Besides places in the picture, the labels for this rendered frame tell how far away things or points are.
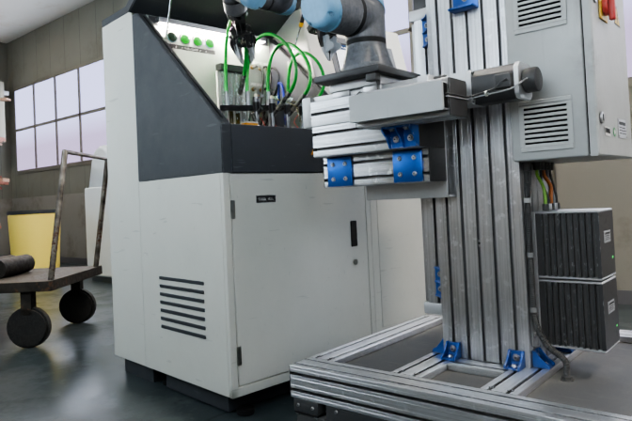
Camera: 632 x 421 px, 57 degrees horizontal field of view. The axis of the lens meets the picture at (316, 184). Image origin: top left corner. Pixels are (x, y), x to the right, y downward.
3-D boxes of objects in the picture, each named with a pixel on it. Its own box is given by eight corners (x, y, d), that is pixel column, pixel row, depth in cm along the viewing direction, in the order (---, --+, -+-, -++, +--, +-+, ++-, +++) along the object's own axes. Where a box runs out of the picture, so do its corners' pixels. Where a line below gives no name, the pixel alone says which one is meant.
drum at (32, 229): (50, 283, 560) (47, 210, 562) (72, 286, 529) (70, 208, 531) (0, 289, 526) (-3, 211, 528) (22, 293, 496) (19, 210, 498)
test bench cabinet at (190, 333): (232, 422, 184) (222, 172, 186) (146, 384, 226) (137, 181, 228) (378, 369, 232) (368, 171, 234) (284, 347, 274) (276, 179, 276)
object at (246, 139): (232, 172, 189) (230, 123, 189) (225, 173, 192) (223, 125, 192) (361, 171, 231) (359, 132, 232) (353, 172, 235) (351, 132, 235)
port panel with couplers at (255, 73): (254, 120, 260) (251, 52, 260) (249, 121, 262) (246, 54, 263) (276, 122, 268) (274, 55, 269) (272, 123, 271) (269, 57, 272)
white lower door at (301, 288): (239, 387, 186) (229, 173, 187) (235, 385, 187) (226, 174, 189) (373, 345, 230) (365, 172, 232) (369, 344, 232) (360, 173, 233)
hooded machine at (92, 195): (172, 276, 563) (166, 143, 566) (119, 285, 520) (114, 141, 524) (135, 273, 604) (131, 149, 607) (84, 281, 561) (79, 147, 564)
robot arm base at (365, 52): (403, 74, 168) (402, 40, 168) (374, 67, 157) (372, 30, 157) (361, 83, 178) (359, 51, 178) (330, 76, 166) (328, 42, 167)
